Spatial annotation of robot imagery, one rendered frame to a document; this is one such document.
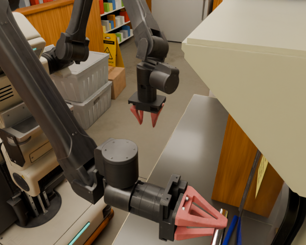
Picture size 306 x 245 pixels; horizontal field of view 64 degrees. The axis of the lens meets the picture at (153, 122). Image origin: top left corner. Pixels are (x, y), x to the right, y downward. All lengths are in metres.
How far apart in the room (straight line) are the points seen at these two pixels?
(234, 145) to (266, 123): 0.48
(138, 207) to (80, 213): 1.20
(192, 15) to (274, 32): 5.08
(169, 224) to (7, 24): 0.41
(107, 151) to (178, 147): 0.59
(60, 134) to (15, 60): 0.14
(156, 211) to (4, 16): 0.40
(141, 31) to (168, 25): 4.73
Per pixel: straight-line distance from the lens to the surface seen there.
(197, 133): 1.03
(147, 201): 0.42
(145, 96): 0.71
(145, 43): 0.67
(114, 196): 0.44
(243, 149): 0.65
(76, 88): 2.45
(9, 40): 0.47
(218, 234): 0.41
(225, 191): 0.76
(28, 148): 1.14
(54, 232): 1.59
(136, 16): 0.73
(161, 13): 5.43
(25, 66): 0.46
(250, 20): 0.21
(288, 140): 0.17
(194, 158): 0.91
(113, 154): 0.38
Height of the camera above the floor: 1.55
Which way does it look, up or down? 35 degrees down
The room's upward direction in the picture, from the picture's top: straight up
